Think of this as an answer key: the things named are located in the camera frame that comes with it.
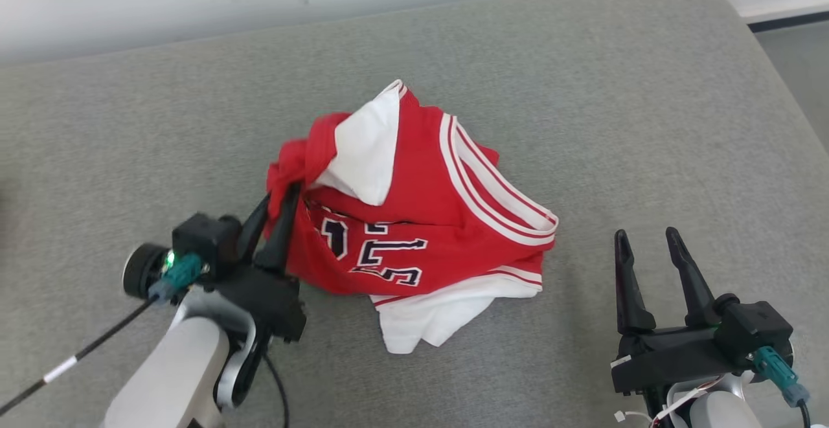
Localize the thin red white wires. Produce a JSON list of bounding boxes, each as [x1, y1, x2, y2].
[[614, 376, 721, 428]]

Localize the black skirting strip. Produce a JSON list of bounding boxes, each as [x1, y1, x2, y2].
[[748, 10, 829, 32]]

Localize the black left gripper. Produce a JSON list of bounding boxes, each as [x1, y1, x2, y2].
[[214, 182, 307, 343]]

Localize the black cable with teal plug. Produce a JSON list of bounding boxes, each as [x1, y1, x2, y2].
[[751, 346, 813, 428], [0, 253, 205, 416]]

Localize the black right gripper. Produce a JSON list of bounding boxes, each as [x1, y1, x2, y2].
[[611, 227, 739, 395]]

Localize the thin black cable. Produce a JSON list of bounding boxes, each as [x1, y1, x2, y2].
[[261, 349, 290, 428]]

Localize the red white sports jersey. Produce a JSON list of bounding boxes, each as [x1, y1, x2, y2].
[[264, 79, 559, 355]]

